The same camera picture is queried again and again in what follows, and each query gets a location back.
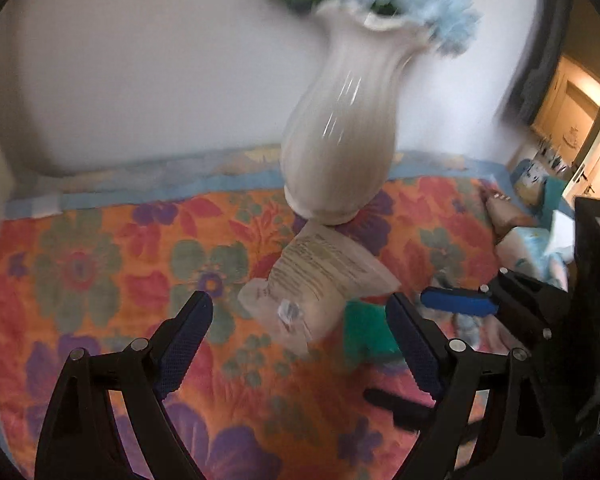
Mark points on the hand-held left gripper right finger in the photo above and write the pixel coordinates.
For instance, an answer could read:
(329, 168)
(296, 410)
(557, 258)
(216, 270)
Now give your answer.
(415, 350)

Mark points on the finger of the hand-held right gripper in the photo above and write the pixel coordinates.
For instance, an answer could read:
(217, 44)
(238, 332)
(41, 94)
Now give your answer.
(400, 410)
(455, 301)

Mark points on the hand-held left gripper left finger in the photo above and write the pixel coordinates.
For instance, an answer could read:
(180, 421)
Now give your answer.
(185, 345)

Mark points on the light blue printed packet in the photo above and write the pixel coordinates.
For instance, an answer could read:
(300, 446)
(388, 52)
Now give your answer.
(522, 247)
(472, 332)

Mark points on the floral tablecloth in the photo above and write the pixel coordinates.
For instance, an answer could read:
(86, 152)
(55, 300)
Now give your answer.
(105, 260)

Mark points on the teal cloth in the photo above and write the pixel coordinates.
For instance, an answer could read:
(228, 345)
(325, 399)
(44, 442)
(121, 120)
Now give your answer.
(557, 195)

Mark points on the blue printed box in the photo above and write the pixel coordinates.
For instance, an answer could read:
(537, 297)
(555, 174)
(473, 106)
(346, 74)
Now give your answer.
(527, 185)

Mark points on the desk organizer with pens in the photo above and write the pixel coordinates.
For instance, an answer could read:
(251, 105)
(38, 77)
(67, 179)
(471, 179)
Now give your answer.
(552, 160)

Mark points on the white ceramic vase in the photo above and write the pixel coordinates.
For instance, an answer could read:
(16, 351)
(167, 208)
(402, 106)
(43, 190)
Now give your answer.
(340, 135)

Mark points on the black wall television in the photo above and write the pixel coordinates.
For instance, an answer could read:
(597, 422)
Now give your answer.
(545, 60)

